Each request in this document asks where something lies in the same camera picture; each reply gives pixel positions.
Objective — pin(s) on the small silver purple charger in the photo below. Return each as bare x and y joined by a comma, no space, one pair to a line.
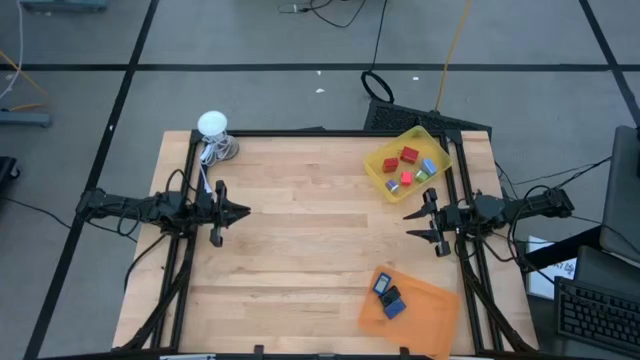
392,186

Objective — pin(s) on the dark blue rimmed box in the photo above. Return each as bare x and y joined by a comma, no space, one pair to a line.
381,284

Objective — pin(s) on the light blue wall charger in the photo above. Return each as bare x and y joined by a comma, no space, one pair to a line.
429,167

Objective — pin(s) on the black computer keyboard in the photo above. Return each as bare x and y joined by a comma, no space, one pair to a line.
600,315

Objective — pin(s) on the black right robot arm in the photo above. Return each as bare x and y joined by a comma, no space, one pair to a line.
540,204

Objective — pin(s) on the grey desk foot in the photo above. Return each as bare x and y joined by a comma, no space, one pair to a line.
65,5
25,119

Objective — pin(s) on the green cube wall charger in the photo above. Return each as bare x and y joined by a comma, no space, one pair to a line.
421,176

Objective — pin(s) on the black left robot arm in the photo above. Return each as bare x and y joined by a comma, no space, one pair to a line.
125,207

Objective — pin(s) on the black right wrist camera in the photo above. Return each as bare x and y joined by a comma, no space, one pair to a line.
489,207

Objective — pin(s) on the yellow translucent plastic bin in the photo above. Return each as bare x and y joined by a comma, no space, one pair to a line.
425,145

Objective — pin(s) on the orange translucent plastic bin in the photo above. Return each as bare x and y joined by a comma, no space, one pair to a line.
430,315

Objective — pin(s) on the black device with LCD screen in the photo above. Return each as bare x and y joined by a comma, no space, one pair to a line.
391,295

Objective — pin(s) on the white paper sheet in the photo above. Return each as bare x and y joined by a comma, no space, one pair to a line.
545,285

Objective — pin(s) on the black perforated floor mat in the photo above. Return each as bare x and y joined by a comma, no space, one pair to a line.
400,117

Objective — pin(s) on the red USB wall charger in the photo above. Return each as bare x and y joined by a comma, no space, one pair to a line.
409,154
390,164

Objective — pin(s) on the black caster base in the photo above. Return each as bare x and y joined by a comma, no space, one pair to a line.
7,169

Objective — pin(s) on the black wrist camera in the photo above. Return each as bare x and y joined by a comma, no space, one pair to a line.
489,207
175,206

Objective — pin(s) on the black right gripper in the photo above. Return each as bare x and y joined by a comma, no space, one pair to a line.
452,220

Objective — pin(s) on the white mushroom table lamp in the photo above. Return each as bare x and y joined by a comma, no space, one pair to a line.
212,122

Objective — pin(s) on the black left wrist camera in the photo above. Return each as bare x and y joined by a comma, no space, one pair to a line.
175,206

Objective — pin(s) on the black aluminium table frame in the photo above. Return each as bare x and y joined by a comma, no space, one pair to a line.
320,133

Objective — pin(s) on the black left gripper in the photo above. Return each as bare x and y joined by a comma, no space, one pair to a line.
212,212

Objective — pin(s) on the small pink-red cube charger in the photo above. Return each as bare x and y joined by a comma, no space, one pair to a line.
406,178

